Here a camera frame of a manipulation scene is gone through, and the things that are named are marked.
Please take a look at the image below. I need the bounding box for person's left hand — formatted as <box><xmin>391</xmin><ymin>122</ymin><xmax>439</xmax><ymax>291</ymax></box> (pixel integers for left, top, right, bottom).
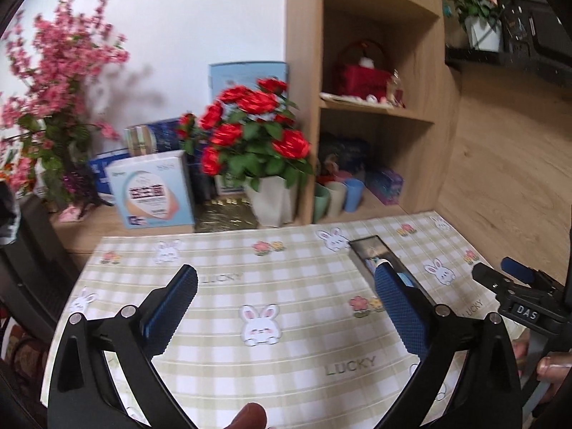
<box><xmin>223</xmin><ymin>403</ymin><xmax>267</xmax><ymax>429</ymax></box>

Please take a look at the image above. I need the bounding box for pink blossom plant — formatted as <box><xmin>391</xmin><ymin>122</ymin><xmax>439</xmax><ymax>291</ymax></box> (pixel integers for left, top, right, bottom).
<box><xmin>0</xmin><ymin>0</ymin><xmax>130</xmax><ymax>208</ymax></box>

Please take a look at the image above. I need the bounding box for red flower plant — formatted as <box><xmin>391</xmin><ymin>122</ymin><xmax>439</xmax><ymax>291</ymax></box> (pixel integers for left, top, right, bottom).
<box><xmin>176</xmin><ymin>78</ymin><xmax>314</xmax><ymax>193</ymax></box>

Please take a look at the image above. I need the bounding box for blue cup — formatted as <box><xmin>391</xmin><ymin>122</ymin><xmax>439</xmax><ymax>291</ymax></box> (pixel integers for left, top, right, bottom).
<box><xmin>343</xmin><ymin>179</ymin><xmax>365</xmax><ymax>213</ymax></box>

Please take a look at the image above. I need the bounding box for red basket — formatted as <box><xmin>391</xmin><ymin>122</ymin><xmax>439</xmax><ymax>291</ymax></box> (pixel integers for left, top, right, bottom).
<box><xmin>335</xmin><ymin>40</ymin><xmax>391</xmax><ymax>99</ymax></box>

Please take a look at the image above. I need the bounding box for cream cup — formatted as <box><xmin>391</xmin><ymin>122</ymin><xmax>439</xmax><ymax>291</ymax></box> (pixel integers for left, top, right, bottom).
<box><xmin>325</xmin><ymin>181</ymin><xmax>347</xmax><ymax>217</ymax></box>

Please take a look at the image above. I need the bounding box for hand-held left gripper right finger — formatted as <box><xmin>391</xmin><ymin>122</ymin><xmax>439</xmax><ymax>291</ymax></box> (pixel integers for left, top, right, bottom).
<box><xmin>373</xmin><ymin>261</ymin><xmax>523</xmax><ymax>429</ymax></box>

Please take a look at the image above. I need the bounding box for tall light blue box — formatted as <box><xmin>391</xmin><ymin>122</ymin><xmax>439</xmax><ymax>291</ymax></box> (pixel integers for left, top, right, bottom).
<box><xmin>209</xmin><ymin>61</ymin><xmax>289</xmax><ymax>112</ymax></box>

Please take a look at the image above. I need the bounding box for purple box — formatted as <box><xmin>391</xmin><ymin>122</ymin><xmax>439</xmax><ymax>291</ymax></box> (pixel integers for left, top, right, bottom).
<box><xmin>366</xmin><ymin>167</ymin><xmax>405</xmax><ymax>206</ymax></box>

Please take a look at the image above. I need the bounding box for metal tray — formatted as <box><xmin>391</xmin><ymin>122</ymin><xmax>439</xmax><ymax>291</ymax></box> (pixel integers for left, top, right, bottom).
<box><xmin>349</xmin><ymin>235</ymin><xmax>434</xmax><ymax>309</ymax></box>

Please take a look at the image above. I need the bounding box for black chair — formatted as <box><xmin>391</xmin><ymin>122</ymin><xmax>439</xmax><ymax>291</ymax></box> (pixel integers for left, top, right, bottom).
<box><xmin>0</xmin><ymin>183</ymin><xmax>81</xmax><ymax>336</ymax></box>

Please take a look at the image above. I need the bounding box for light blue product box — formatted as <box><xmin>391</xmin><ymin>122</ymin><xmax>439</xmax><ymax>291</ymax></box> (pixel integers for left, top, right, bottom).
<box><xmin>105</xmin><ymin>149</ymin><xmax>197</xmax><ymax>231</ymax></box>

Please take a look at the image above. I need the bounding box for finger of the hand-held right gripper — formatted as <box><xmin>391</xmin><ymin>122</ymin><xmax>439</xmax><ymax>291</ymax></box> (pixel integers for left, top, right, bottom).
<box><xmin>500</xmin><ymin>257</ymin><xmax>543</xmax><ymax>284</ymax></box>
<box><xmin>472</xmin><ymin>263</ymin><xmax>514</xmax><ymax>298</ymax></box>

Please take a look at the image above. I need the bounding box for gold tray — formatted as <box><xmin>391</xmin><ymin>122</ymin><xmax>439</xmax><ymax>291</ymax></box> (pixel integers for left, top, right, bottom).
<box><xmin>194</xmin><ymin>197</ymin><xmax>260</xmax><ymax>233</ymax></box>

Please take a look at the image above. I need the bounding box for wooden shelf unit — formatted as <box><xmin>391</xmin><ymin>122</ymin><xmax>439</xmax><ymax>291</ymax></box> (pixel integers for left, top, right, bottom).
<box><xmin>286</xmin><ymin>0</ymin><xmax>461</xmax><ymax>228</ymax></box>

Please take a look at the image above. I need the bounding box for green cup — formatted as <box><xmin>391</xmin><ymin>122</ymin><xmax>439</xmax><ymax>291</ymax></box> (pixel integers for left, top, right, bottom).
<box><xmin>313</xmin><ymin>182</ymin><xmax>331</xmax><ymax>223</ymax></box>

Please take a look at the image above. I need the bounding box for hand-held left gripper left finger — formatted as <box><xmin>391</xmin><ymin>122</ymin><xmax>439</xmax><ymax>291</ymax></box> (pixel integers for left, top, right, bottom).
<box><xmin>47</xmin><ymin>265</ymin><xmax>199</xmax><ymax>429</ymax></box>

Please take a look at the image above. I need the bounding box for blue and white box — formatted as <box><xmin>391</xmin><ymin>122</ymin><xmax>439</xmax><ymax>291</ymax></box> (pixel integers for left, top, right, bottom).
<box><xmin>87</xmin><ymin>149</ymin><xmax>135</xmax><ymax>197</ymax></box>

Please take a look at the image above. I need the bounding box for plaid bunny print tablecloth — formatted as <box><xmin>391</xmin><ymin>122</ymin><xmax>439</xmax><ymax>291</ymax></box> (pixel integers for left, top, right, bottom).
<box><xmin>42</xmin><ymin>210</ymin><xmax>528</xmax><ymax>427</ymax></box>

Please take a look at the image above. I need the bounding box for dark printed box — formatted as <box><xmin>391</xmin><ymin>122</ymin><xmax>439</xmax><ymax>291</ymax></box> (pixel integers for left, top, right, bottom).
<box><xmin>317</xmin><ymin>136</ymin><xmax>371</xmax><ymax>179</ymax></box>

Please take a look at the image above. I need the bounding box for striped blue box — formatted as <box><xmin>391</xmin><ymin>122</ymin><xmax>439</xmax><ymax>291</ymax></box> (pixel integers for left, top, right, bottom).
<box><xmin>125</xmin><ymin>118</ymin><xmax>184</xmax><ymax>157</ymax></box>

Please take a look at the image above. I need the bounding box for small white flower pot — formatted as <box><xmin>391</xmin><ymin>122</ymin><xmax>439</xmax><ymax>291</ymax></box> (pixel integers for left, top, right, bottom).
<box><xmin>465</xmin><ymin>15</ymin><xmax>503</xmax><ymax>52</ymax></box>

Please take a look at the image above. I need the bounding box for person's right hand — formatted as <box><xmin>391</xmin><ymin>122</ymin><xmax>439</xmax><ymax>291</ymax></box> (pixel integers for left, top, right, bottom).
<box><xmin>512</xmin><ymin>340</ymin><xmax>572</xmax><ymax>405</ymax></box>

